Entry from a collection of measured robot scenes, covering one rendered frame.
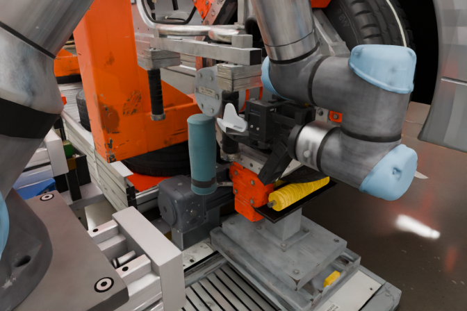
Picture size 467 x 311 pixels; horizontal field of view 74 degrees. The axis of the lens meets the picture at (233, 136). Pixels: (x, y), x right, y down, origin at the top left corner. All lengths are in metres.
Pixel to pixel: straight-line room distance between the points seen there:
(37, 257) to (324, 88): 0.37
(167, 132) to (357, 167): 0.97
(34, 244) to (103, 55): 0.85
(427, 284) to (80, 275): 1.45
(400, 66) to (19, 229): 0.41
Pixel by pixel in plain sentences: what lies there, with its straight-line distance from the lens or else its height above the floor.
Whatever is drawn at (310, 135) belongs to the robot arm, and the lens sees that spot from 0.47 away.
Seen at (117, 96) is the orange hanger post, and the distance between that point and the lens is 1.17.
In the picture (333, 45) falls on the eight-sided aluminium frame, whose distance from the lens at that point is 0.72.
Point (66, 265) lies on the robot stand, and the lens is 0.36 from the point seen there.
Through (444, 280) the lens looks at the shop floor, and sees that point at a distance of 1.67.
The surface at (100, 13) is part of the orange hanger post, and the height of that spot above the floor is 1.04.
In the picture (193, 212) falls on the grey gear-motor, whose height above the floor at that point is 0.32.
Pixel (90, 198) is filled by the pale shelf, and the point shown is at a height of 0.44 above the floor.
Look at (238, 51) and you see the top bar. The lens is 0.62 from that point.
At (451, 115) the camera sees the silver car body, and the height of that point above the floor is 0.82.
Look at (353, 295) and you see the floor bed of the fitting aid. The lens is 1.35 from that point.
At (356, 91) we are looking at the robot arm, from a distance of 0.41.
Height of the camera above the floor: 1.05
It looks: 22 degrees down
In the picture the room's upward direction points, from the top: straight up
